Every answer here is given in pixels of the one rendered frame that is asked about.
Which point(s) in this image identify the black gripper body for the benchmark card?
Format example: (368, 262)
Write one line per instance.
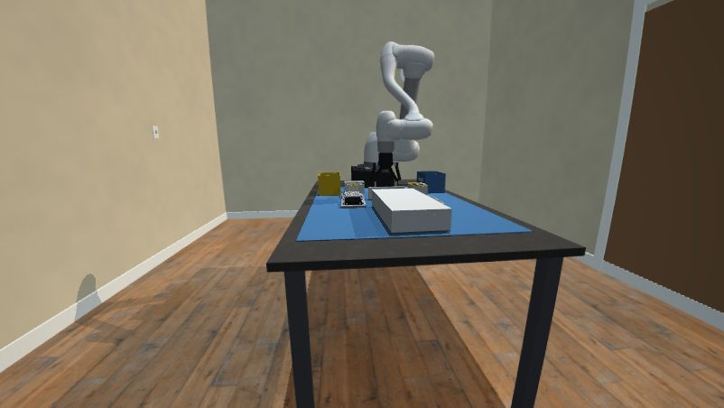
(385, 158)

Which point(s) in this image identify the blue flat mat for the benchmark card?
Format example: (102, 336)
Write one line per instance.
(326, 220)

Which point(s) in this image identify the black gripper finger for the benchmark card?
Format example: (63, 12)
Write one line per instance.
(377, 174)
(397, 171)

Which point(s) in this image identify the yellow open-top bin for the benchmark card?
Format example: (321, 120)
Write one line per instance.
(329, 183)

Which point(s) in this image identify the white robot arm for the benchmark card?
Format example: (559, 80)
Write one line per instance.
(414, 60)

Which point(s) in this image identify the dark blue open bin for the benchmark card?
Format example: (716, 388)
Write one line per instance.
(435, 182)

